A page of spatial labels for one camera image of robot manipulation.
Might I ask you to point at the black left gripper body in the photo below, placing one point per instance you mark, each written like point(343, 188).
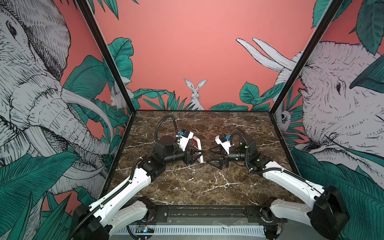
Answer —
point(177, 155)

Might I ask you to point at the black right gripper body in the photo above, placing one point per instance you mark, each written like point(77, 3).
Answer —
point(237, 157)

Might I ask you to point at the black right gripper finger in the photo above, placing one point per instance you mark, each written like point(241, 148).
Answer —
point(217, 163)
point(216, 149)

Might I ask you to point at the white remote control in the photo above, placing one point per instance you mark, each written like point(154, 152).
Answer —
point(197, 143)

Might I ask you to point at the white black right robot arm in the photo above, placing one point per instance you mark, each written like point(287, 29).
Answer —
point(322, 208)

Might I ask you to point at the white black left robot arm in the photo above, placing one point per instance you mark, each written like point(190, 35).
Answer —
point(103, 218)

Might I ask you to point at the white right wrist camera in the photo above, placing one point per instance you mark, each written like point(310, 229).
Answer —
point(224, 141)

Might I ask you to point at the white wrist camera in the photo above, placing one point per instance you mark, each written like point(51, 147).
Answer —
point(224, 141)
point(183, 138)

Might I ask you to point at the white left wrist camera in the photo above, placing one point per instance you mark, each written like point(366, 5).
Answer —
point(183, 138)

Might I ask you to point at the black front mounting rail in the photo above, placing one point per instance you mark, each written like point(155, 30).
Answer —
point(252, 213)

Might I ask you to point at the white slotted cable duct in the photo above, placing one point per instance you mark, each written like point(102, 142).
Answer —
point(193, 230)

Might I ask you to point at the black corner frame post right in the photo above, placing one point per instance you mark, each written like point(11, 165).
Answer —
point(325, 21)

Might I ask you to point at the black corner frame post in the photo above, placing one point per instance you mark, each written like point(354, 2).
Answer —
point(325, 21)
point(100, 40)

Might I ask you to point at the black corner frame post left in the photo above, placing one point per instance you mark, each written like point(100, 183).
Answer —
point(100, 40)

